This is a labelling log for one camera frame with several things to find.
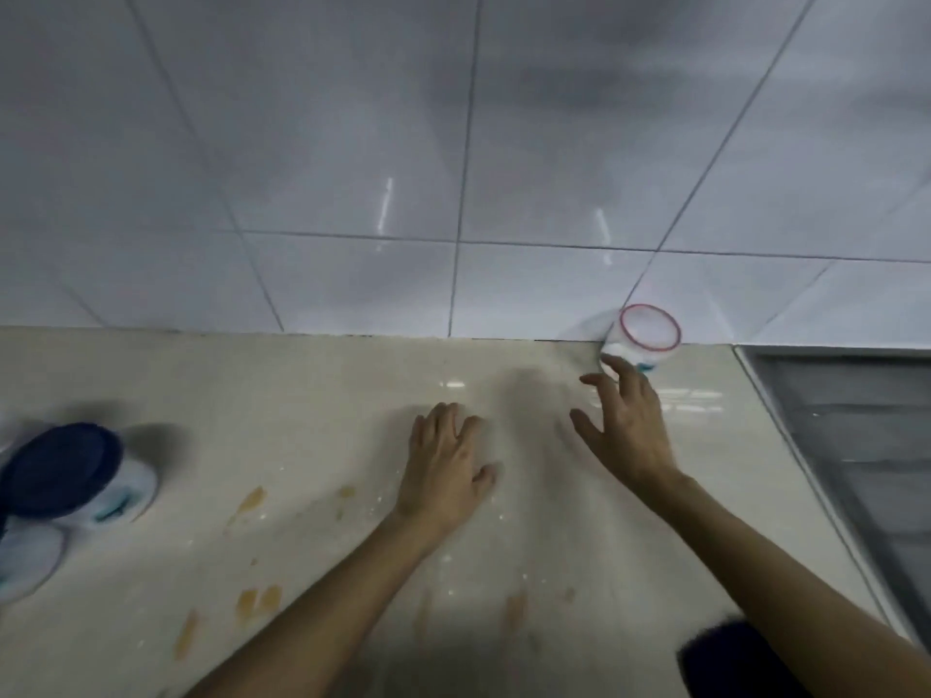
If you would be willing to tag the person's right hand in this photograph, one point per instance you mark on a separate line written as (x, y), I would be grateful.
(636, 436)

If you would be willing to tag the person's left hand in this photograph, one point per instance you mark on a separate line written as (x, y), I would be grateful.
(440, 472)

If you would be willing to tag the person's right thumb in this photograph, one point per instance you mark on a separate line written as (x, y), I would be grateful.
(586, 428)

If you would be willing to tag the person's left thumb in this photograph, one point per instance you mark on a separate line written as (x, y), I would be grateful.
(489, 477)

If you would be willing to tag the person's right middle finger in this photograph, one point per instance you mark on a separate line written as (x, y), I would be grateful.
(620, 370)

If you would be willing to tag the person's right forearm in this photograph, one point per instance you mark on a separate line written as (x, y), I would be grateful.
(785, 581)

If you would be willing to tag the person's left forearm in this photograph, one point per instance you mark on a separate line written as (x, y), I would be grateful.
(327, 617)

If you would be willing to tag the clear red-rimmed plastic container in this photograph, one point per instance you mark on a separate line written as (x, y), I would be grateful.
(649, 334)

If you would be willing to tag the white jar with blue lid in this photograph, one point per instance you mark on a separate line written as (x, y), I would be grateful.
(73, 472)

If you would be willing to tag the white plastic jar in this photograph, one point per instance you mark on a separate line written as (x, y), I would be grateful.
(25, 559)

